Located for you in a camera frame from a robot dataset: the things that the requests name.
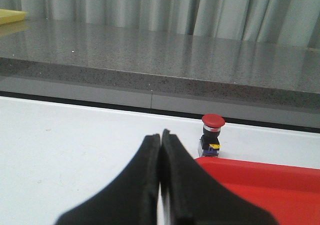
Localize grey granite counter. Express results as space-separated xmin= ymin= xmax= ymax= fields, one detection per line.
xmin=0 ymin=19 xmax=320 ymax=129

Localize red plastic tray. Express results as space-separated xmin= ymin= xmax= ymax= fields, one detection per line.
xmin=196 ymin=157 xmax=320 ymax=225

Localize grey-white curtain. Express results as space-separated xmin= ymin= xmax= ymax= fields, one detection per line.
xmin=0 ymin=0 xmax=320 ymax=49

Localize red mushroom push button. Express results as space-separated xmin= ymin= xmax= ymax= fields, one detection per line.
xmin=198 ymin=113 xmax=226 ymax=157

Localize yellow tray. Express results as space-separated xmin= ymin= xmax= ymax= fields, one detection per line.
xmin=0 ymin=8 xmax=28 ymax=25

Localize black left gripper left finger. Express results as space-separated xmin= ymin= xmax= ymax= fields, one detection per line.
xmin=56 ymin=134 xmax=161 ymax=225

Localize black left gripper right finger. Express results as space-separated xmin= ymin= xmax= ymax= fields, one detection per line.
xmin=161 ymin=129 xmax=278 ymax=225

